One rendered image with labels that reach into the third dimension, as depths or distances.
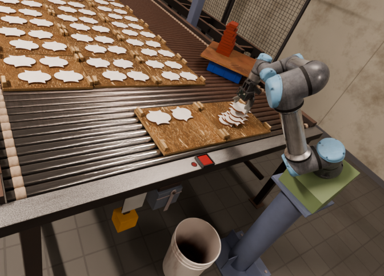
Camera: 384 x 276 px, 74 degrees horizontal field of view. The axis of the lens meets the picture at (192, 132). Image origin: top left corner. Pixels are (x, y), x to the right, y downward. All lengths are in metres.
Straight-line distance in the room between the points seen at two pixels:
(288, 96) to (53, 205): 0.90
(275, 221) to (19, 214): 1.29
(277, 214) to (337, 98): 3.08
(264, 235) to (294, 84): 1.08
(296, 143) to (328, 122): 3.38
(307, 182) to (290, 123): 0.46
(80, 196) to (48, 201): 0.10
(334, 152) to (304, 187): 0.28
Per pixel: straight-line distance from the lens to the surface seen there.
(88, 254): 1.93
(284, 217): 1.65
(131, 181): 1.09
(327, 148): 1.29
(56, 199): 1.02
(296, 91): 1.00
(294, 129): 1.12
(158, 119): 1.38
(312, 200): 1.47
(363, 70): 4.36
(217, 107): 1.72
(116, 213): 1.25
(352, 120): 4.40
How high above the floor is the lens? 1.74
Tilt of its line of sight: 35 degrees down
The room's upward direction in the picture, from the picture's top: 23 degrees clockwise
